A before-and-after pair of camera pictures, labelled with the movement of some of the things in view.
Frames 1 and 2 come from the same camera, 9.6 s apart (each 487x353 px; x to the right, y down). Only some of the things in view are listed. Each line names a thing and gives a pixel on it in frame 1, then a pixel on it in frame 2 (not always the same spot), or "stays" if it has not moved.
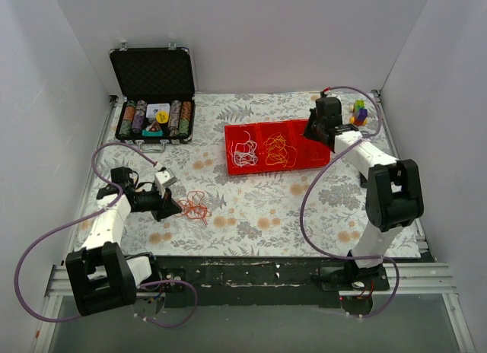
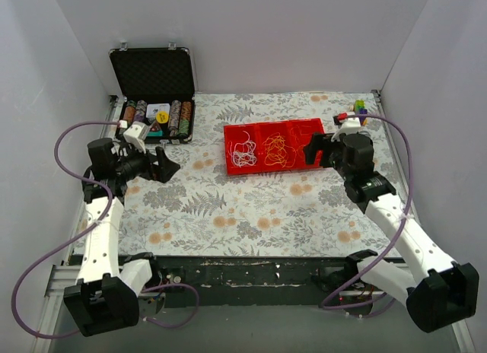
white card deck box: (151, 109) stays
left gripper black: (162, 205) to (154, 166)
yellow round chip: (162, 116) stays
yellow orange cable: (278, 152) stays
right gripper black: (315, 128) to (324, 152)
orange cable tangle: (194, 207) to (296, 131)
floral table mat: (252, 184) stays
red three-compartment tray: (272, 145) stays
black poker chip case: (158, 103) stays
